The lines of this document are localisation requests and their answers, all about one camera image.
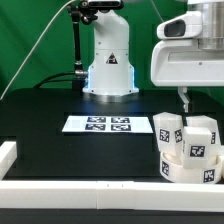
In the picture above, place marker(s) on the white front rail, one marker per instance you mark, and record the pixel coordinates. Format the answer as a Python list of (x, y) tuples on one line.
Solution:
[(111, 195)]

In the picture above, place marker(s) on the white round stool seat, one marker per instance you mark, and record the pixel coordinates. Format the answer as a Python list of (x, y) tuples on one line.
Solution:
[(172, 170)]

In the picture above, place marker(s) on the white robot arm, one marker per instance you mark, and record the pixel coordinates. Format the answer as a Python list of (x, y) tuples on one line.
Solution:
[(111, 75)]

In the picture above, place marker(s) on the black camera on mount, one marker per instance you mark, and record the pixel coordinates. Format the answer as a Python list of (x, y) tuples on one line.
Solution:
[(102, 4)]

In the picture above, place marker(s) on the white marker sheet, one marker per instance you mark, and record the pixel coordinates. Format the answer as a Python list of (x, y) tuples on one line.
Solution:
[(107, 124)]

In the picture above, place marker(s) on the white left rail block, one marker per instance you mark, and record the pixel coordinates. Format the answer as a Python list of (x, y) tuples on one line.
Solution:
[(8, 155)]

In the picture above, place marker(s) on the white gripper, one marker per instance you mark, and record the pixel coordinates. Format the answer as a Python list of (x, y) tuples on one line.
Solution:
[(179, 60)]

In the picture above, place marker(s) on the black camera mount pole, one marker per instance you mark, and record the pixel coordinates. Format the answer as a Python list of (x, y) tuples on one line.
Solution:
[(77, 82)]

